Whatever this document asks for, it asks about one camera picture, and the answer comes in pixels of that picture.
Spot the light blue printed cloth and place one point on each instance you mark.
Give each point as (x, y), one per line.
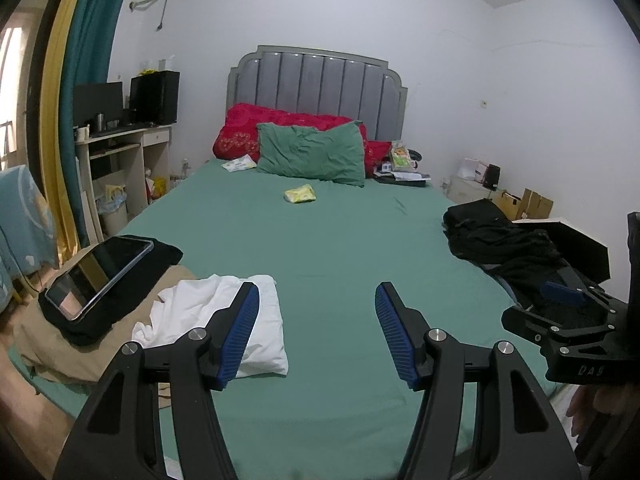
(22, 225)

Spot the black computer tower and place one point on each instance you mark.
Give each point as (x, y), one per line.
(155, 97)

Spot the teal curtain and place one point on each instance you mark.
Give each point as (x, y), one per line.
(95, 85)

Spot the white computer desk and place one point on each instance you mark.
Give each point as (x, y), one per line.
(156, 139)

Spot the yellow packet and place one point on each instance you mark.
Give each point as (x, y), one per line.
(300, 194)

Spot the white mug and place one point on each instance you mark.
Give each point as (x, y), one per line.
(81, 134)

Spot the large red pillow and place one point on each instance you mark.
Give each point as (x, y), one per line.
(245, 125)

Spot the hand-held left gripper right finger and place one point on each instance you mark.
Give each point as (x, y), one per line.
(392, 325)

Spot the tablet with dark screen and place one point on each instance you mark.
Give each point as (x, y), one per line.
(95, 272)

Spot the black computer monitor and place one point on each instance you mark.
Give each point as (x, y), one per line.
(98, 104)

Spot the window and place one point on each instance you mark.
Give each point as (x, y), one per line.
(11, 95)

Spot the grey padded headboard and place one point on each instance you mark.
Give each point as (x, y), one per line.
(320, 85)

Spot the white trash bin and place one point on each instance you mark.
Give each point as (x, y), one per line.
(114, 217)

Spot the black book with white edge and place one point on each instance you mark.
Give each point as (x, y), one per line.
(575, 250)

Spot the white t-shirt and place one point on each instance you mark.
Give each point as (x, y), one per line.
(260, 320)

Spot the white packet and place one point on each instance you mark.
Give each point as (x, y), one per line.
(239, 164)

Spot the black folded cloth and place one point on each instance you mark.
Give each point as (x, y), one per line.
(150, 265)

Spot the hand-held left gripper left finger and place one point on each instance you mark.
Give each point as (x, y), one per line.
(240, 325)

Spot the bed with green sheet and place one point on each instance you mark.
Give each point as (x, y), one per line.
(340, 240)

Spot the beige garment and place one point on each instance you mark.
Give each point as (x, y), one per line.
(45, 350)

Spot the black keyboard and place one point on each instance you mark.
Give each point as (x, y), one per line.
(135, 125)

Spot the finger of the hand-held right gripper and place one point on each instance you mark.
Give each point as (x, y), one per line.
(530, 322)
(565, 292)

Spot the small red pillow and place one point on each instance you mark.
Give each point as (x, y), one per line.
(377, 155)

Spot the person's right hand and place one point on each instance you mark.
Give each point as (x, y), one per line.
(595, 402)

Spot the pile of papers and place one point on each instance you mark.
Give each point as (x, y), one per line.
(402, 176)

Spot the white nightstand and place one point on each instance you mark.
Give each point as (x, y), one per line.
(467, 191)

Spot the black speaker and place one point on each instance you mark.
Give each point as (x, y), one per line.
(492, 176)

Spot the cardboard box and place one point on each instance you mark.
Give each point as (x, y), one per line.
(537, 204)

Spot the small white box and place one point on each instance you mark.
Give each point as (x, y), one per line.
(167, 63)

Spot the dark thermos cup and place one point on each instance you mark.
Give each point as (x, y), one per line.
(100, 121)

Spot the yellow bag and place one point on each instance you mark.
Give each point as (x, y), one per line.
(159, 187)

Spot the pile of black clothes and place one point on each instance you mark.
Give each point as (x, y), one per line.
(490, 232)

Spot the green pillow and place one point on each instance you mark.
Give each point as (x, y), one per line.
(312, 152)

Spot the yellow curtain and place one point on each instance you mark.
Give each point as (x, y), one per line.
(60, 110)

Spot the green snack bag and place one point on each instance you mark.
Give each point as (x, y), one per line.
(402, 156)

